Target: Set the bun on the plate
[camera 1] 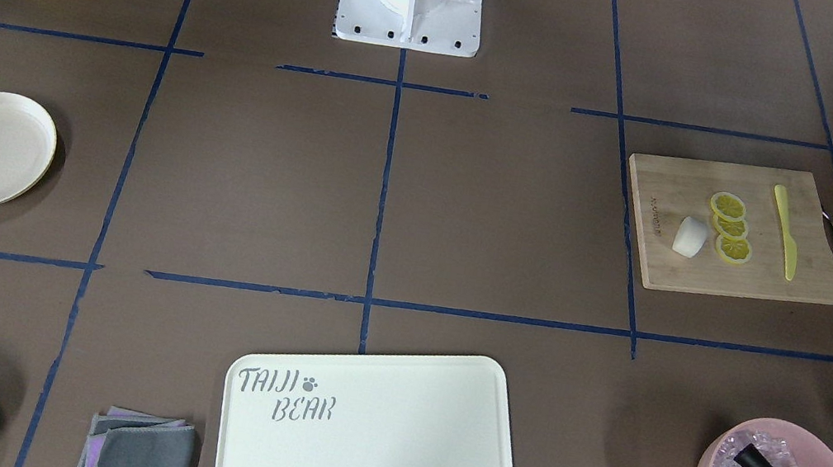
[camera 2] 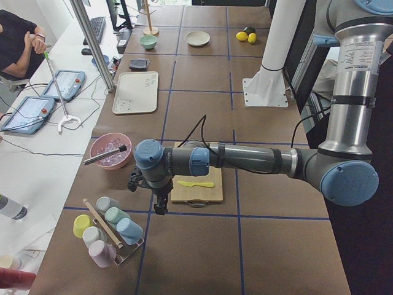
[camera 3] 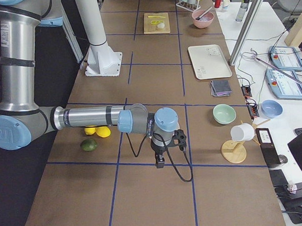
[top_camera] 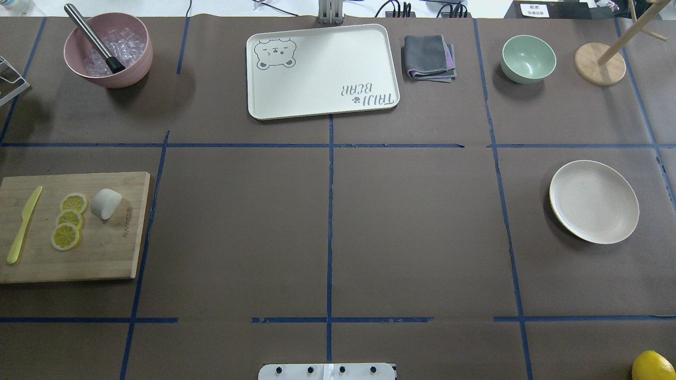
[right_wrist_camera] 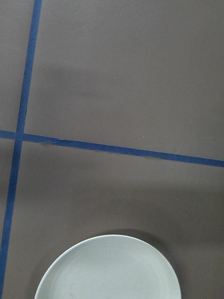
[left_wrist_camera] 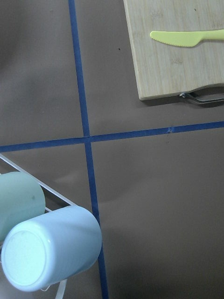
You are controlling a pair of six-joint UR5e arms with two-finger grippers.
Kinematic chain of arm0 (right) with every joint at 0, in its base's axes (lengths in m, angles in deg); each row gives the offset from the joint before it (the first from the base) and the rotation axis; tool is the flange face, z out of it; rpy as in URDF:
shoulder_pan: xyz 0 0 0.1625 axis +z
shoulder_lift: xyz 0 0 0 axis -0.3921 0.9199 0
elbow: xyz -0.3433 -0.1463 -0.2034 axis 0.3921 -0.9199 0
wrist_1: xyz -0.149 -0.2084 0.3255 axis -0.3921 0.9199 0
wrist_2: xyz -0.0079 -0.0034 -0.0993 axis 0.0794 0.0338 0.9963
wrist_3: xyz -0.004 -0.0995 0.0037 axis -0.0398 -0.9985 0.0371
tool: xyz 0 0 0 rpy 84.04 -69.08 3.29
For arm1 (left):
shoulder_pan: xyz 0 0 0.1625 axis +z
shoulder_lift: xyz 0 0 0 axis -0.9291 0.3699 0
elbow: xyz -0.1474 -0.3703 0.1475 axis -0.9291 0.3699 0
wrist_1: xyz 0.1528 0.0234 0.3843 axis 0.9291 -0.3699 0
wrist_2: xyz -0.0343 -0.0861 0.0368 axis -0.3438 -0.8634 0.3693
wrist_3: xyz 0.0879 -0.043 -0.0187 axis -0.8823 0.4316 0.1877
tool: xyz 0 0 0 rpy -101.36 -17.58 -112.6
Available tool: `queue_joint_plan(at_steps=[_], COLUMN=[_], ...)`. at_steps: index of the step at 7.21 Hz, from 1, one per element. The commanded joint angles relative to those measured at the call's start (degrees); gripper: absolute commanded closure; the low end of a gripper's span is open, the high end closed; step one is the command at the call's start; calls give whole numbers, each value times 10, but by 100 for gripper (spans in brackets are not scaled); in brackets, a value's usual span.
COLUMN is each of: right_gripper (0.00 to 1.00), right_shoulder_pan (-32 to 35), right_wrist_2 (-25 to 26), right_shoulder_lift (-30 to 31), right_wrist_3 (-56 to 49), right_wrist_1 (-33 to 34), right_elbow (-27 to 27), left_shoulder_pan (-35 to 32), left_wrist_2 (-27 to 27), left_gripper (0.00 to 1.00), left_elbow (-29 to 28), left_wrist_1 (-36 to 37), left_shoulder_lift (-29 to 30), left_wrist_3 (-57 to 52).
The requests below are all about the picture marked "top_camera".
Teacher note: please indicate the cream round plate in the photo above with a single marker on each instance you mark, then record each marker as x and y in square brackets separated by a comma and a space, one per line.
[594, 202]

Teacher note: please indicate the cream bear tray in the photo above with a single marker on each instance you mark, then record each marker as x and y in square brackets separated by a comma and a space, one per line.
[320, 71]

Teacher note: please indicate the grey purple folded cloth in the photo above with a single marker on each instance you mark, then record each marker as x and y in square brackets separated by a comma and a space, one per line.
[429, 58]

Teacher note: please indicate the black power strip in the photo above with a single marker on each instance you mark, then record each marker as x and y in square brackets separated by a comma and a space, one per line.
[429, 9]

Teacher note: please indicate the mint green bowl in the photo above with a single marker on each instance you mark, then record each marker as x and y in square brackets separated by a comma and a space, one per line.
[527, 59]

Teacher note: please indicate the bamboo cutting board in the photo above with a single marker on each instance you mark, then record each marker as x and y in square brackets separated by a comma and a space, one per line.
[108, 249]

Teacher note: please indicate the steel muddler black tip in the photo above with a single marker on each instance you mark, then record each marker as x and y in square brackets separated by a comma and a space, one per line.
[110, 59]

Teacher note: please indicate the clear ice cubes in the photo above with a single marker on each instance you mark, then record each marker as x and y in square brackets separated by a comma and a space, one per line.
[125, 44]

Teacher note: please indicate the lemon slice top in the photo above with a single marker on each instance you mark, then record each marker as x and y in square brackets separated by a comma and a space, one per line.
[76, 202]

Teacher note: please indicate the lemon slice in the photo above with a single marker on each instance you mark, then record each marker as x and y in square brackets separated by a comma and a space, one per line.
[70, 216]
[65, 236]
[76, 202]

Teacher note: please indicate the lemon slice middle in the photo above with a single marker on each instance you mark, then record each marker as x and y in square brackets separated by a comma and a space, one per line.
[70, 216]

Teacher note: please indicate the lemon slice bottom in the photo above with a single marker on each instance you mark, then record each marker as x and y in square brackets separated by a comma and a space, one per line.
[65, 236]

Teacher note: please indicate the wooden mug tree stand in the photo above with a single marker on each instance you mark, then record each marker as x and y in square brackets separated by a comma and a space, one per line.
[604, 65]

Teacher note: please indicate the pink bowl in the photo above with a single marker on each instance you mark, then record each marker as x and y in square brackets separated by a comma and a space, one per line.
[77, 47]

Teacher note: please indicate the yellow plastic knife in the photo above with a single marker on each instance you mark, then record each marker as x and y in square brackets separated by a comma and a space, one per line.
[26, 216]

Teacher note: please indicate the yellow lemon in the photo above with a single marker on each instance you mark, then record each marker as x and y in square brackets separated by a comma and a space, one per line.
[652, 365]

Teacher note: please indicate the aluminium camera post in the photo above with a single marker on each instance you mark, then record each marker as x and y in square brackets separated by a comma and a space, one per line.
[330, 12]

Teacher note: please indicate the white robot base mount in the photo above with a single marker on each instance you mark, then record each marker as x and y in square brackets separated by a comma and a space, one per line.
[329, 371]

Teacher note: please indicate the white wire cup rack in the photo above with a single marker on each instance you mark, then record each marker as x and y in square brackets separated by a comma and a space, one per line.
[12, 82]

